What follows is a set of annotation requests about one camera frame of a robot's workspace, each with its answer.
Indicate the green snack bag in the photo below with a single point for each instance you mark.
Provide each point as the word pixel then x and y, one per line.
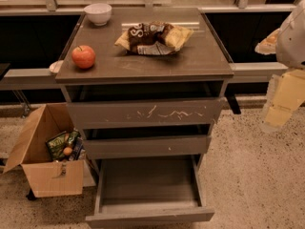
pixel 58 143

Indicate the small orange fruit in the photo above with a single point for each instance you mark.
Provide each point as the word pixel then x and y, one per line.
pixel 67 151

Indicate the grey drawer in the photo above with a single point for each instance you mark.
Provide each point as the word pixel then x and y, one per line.
pixel 148 191
pixel 177 140
pixel 126 114

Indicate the grey drawer cabinet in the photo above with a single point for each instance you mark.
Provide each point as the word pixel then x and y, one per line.
pixel 199 71

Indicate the grey bottom drawer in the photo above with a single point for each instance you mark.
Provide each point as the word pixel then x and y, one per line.
pixel 148 191

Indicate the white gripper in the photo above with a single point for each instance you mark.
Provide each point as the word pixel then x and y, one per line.
pixel 292 43

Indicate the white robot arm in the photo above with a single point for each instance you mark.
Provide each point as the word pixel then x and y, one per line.
pixel 290 45

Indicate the brown chip bag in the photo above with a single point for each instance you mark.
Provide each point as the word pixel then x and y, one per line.
pixel 154 38

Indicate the grey bench rail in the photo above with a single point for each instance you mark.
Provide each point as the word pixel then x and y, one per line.
pixel 41 79

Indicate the blue snack packet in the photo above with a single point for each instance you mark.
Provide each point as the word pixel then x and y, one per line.
pixel 76 151

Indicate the cardboard box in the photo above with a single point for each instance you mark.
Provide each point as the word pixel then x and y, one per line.
pixel 46 178

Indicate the red apple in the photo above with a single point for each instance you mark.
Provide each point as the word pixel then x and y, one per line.
pixel 83 56

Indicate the white bowl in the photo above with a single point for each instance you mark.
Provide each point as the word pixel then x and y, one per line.
pixel 99 14

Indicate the grey middle drawer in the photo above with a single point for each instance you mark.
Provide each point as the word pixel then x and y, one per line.
pixel 177 140

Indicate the grey top drawer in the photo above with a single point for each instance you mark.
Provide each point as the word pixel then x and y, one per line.
pixel 126 114

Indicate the small white disc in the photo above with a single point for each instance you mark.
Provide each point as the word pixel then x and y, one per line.
pixel 56 66

